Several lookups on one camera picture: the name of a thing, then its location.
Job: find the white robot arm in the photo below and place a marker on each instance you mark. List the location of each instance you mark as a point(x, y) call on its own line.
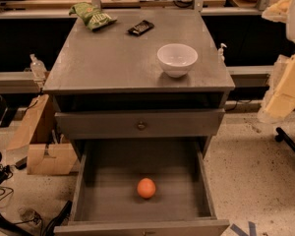
point(290, 24)

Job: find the black chair base leg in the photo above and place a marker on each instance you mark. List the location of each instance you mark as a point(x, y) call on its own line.
point(281, 136)

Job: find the open grey middle drawer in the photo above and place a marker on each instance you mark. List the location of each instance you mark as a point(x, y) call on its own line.
point(106, 202)

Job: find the closed grey top drawer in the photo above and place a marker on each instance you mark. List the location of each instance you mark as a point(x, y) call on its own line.
point(139, 124)

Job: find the green chip bag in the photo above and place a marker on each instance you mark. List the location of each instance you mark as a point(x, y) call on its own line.
point(93, 17)

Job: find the grey wooden drawer cabinet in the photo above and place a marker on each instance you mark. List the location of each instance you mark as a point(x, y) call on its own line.
point(112, 70)

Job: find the clear sanitizer bottle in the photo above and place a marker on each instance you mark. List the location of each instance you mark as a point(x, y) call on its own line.
point(37, 67)

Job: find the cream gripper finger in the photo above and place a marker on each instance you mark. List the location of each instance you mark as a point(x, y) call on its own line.
point(277, 12)
point(279, 100)

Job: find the white ceramic bowl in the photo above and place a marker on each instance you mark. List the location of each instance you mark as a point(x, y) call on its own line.
point(176, 59)

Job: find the orange fruit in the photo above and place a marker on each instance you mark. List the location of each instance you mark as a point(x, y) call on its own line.
point(146, 188)

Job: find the brown cardboard box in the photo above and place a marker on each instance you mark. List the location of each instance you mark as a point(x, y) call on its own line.
point(37, 134)

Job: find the small white pump bottle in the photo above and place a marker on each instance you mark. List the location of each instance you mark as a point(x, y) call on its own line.
point(220, 51)

